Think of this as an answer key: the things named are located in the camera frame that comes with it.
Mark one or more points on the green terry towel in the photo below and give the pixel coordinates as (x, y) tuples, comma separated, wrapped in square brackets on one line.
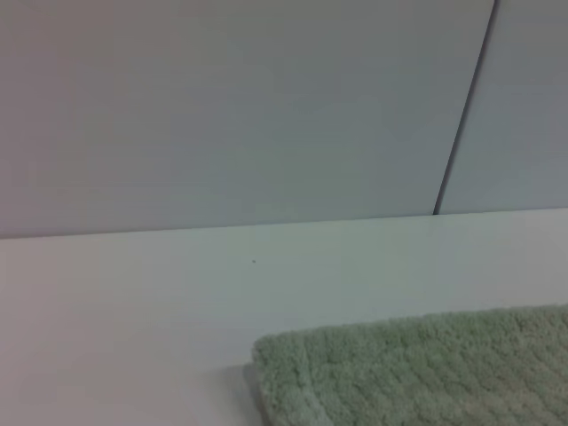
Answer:
[(421, 373)]

